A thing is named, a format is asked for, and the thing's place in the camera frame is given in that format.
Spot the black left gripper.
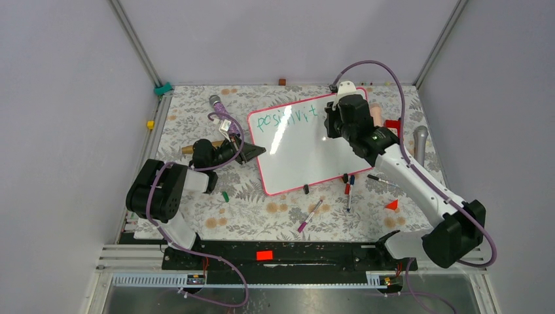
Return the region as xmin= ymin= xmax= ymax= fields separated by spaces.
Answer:
xmin=209 ymin=133 xmax=265 ymax=171

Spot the pink framed whiteboard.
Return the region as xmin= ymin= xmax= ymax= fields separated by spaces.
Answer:
xmin=247 ymin=94 xmax=371 ymax=196

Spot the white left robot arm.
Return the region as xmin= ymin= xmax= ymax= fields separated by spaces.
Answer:
xmin=126 ymin=134 xmax=266 ymax=269

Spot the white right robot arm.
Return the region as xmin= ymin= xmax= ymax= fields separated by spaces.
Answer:
xmin=325 ymin=92 xmax=497 ymax=270

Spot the red box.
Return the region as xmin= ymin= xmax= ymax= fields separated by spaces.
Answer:
xmin=384 ymin=119 xmax=402 ymax=137

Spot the blue marker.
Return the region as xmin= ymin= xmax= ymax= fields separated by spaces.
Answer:
xmin=346 ymin=175 xmax=355 ymax=213

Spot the black marker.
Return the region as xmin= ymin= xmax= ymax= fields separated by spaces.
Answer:
xmin=367 ymin=174 xmax=399 ymax=188

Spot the purple glitter microphone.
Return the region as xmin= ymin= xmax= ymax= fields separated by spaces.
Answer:
xmin=209 ymin=95 xmax=240 ymax=135

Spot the silver microphone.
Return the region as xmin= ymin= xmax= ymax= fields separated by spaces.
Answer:
xmin=413 ymin=126 xmax=429 ymax=166

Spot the purple marker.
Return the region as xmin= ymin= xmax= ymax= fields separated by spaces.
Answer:
xmin=297 ymin=200 xmax=323 ymax=233

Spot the orange wedge block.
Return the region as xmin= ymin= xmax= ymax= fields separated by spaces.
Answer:
xmin=385 ymin=200 xmax=399 ymax=211

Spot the teal block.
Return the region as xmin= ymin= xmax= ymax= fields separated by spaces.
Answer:
xmin=154 ymin=82 xmax=173 ymax=97

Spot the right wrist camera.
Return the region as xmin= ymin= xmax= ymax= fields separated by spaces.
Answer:
xmin=332 ymin=80 xmax=357 ymax=110

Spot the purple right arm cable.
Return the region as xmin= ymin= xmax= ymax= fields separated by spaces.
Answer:
xmin=329 ymin=60 xmax=498 ymax=314

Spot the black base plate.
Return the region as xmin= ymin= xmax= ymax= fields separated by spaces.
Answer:
xmin=160 ymin=239 xmax=418 ymax=285

